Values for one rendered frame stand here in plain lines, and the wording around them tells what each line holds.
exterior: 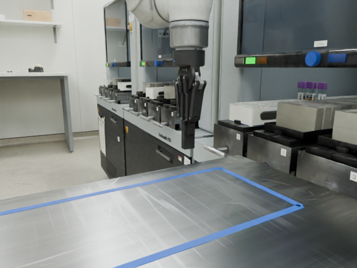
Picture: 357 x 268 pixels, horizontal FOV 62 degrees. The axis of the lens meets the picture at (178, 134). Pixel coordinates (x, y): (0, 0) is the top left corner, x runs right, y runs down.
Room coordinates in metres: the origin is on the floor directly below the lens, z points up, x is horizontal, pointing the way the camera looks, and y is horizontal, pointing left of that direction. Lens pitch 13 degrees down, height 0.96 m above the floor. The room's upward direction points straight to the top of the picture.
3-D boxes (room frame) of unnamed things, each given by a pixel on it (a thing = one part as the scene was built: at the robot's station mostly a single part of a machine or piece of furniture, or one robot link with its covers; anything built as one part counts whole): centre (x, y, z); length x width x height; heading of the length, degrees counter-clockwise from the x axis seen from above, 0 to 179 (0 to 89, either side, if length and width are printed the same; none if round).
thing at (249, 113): (0.84, -0.30, 0.83); 0.30 x 0.10 x 0.06; 115
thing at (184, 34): (0.71, -0.02, 1.03); 0.09 x 0.09 x 0.06
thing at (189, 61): (0.71, -0.02, 0.96); 0.08 x 0.07 x 0.09; 26
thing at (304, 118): (0.66, -0.27, 0.85); 0.12 x 0.02 x 0.06; 26
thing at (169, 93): (1.30, 0.03, 0.85); 0.12 x 0.02 x 0.06; 26
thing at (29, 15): (3.64, 1.63, 1.52); 0.29 x 0.22 x 0.12; 114
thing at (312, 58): (0.61, -0.27, 0.98); 0.03 x 0.01 x 0.03; 25
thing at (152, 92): (1.48, 0.01, 0.83); 0.30 x 0.10 x 0.06; 115
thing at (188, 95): (0.70, -0.03, 0.89); 0.04 x 0.01 x 0.11; 116
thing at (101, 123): (2.34, 0.63, 0.43); 0.27 x 0.02 x 0.36; 25
